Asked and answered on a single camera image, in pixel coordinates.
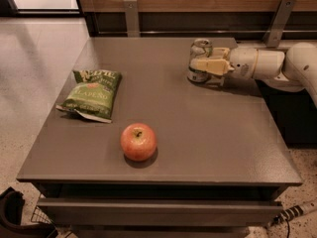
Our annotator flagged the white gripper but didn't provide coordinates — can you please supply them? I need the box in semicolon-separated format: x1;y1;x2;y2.
189;48;258;79

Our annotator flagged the green 7up soda can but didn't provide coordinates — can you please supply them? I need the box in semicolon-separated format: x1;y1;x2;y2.
187;39;213;83

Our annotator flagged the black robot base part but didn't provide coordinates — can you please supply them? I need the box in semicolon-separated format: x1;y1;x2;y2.
0;187;57;238

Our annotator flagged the red apple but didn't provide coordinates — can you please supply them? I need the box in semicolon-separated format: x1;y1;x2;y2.
120;123;157;162

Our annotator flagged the green jalapeno chips bag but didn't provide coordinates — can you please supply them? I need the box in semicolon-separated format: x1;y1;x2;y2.
55;70;121;123

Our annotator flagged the right metal wall bracket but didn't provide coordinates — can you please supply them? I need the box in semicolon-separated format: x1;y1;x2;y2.
263;0;297;49

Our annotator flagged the metal wall bracket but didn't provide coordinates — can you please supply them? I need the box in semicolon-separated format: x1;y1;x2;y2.
124;0;141;38
263;0;297;49

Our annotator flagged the left metal wall bracket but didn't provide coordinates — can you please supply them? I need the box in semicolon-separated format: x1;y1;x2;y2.
124;0;141;38

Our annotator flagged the striped cable on floor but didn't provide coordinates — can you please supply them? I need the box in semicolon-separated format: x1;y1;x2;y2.
265;199;317;230

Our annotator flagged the wire basket under table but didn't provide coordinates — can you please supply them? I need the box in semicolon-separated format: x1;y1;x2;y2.
31;204;73;238

